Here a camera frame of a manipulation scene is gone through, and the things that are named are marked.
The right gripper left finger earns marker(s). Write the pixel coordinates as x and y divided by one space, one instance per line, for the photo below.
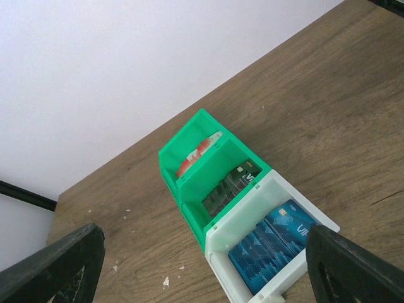
67 270

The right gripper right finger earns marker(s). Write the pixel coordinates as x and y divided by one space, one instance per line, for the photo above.
342 271

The blue credit cards stack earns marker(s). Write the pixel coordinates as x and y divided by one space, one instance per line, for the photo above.
271 245

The dark green credit cards stack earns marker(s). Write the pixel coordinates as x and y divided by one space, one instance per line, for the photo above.
228 188

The red credit cards stack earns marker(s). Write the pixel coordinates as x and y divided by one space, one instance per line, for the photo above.
196 154

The white bin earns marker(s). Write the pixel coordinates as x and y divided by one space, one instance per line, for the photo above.
270 192

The green bin left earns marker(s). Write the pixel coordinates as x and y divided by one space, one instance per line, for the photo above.
201 126

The black aluminium frame rail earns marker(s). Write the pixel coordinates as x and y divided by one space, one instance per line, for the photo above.
29 197

